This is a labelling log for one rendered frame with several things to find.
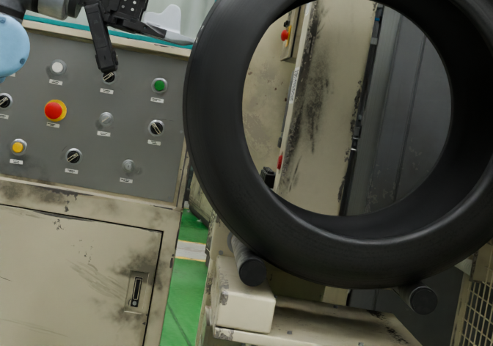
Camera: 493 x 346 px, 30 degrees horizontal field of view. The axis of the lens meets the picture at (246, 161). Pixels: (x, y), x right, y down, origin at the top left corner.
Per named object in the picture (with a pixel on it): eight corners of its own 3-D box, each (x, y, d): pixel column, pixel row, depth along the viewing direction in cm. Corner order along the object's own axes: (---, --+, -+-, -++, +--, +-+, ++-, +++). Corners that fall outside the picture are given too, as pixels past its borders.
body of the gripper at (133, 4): (152, -16, 149) (79, -38, 148) (136, 36, 149) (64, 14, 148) (154, -10, 156) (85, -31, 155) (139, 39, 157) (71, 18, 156)
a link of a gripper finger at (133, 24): (166, 28, 148) (114, 12, 148) (163, 38, 148) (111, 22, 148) (167, 31, 153) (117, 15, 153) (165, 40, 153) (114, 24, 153)
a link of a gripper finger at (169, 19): (203, 12, 150) (149, -5, 149) (192, 48, 150) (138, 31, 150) (203, 15, 153) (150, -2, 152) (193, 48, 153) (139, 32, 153)
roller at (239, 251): (257, 246, 181) (236, 255, 181) (248, 225, 181) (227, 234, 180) (271, 280, 146) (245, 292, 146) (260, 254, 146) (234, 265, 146)
